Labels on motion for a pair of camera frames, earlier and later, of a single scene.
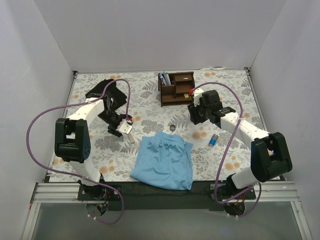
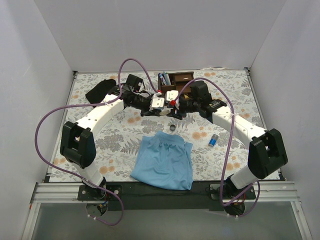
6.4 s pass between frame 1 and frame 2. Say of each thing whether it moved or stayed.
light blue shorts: stayed
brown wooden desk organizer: stayed
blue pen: stayed
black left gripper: moved
